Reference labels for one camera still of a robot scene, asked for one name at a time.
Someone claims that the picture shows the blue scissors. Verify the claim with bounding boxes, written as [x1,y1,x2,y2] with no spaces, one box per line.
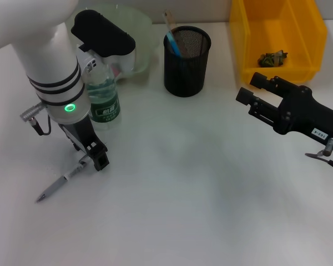
[166,30,184,58]

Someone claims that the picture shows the translucent green fruit plate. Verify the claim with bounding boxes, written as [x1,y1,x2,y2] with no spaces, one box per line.
[66,4,160,81]

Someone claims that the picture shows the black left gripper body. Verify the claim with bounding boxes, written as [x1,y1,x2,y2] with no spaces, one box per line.
[58,115,99,155]

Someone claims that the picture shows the clear plastic ruler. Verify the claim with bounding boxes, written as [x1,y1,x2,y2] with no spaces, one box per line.
[162,8,185,58]

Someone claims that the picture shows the green plastic wrapper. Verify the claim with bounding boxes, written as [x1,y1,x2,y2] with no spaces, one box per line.
[258,49,290,68]

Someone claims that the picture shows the grey right gripper cable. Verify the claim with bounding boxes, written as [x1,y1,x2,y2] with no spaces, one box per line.
[304,137,333,175]

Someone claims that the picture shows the black mesh pen holder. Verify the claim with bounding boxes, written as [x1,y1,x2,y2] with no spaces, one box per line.
[163,25,212,98]

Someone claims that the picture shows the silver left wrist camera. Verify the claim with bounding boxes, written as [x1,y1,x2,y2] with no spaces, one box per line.
[70,9,137,74]

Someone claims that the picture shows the grey ballpoint pen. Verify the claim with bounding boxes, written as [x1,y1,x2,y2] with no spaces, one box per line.
[34,154,93,203]

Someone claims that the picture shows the pink peach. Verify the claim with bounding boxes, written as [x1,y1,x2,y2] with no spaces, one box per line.
[110,63,123,78]

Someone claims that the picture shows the yellow plastic bin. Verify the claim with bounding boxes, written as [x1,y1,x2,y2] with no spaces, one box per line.
[229,0,329,85]

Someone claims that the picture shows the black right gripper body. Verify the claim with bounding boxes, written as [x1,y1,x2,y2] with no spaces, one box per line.
[272,85,333,155]

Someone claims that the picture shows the clear green-label water bottle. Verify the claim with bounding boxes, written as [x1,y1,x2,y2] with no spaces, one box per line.
[84,62,122,131]

